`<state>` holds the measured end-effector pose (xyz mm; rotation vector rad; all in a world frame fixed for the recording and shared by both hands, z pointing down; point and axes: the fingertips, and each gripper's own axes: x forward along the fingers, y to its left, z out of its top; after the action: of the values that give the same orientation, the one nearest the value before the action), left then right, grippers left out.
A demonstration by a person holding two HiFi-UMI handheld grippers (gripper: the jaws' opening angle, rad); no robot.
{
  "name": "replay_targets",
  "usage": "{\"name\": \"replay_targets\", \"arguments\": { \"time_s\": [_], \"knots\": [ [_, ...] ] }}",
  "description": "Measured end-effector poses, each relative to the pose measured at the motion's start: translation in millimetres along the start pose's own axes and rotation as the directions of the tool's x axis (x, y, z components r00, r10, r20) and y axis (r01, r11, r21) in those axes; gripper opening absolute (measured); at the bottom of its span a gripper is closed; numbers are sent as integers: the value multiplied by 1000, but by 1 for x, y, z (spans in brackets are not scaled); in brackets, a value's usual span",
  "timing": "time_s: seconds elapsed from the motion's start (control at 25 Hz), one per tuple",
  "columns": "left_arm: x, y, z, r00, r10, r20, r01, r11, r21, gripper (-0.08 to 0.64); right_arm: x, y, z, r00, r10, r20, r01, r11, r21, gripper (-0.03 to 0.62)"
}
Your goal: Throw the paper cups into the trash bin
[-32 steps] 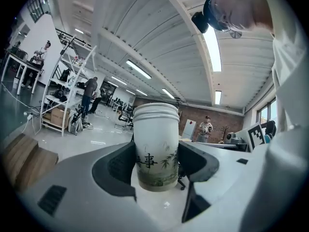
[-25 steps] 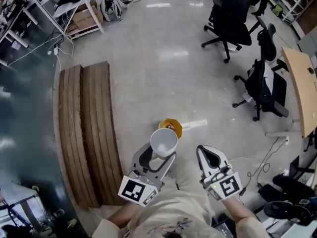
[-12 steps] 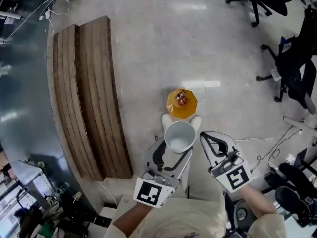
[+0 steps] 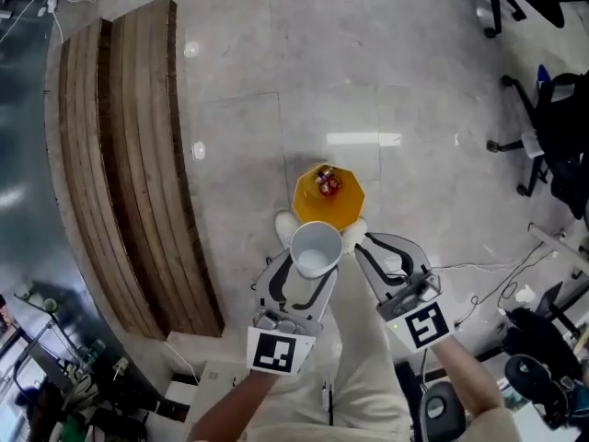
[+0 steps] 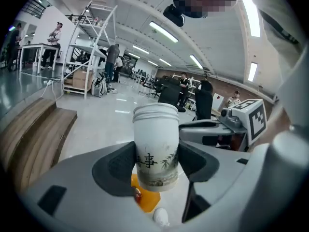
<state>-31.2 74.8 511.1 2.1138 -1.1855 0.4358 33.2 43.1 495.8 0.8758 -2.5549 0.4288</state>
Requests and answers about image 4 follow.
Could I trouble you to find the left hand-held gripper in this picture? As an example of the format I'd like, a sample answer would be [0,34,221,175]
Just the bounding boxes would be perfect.
[247,250,341,377]

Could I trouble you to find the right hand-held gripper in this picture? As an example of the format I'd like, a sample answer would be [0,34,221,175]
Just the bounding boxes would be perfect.
[353,231,456,354]

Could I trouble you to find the white paper cup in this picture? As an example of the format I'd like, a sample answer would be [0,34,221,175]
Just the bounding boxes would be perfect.
[289,220,344,281]

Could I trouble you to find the yellow trash bin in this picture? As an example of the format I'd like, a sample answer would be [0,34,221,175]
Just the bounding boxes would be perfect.
[293,164,366,235]

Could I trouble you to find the person's left forearm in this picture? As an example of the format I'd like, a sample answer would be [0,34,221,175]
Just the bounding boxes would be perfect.
[190,368,283,442]

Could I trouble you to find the person's right forearm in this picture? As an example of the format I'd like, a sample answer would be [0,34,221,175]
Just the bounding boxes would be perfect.
[432,336,506,417]

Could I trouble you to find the person's right white shoe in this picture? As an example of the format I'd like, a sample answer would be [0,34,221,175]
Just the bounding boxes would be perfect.
[340,218,370,254]

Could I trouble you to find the person's white shoe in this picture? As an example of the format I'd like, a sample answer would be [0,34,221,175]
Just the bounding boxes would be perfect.
[274,210,303,249]
[340,218,370,254]

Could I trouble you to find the person's left white shoe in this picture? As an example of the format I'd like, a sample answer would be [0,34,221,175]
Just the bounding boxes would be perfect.
[274,210,303,249]

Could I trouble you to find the person's beige trousers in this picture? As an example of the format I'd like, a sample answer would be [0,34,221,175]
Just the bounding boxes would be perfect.
[255,255,412,442]

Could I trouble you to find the white box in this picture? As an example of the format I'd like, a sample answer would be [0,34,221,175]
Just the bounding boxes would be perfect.
[186,359,253,442]

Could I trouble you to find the grey desk leg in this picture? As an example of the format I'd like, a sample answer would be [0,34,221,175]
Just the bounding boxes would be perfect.
[526,222,589,281]

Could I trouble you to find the black headset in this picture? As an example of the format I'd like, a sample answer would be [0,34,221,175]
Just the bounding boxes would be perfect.
[503,353,572,430]

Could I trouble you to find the curved wooden bench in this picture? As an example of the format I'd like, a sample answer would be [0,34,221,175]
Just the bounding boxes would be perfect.
[98,0,226,339]
[56,16,167,341]

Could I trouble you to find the thin floor cable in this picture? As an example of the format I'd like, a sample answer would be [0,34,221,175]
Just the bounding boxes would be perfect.
[431,240,559,327]

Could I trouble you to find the white cable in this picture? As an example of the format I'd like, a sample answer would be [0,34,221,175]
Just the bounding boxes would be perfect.
[0,0,103,45]

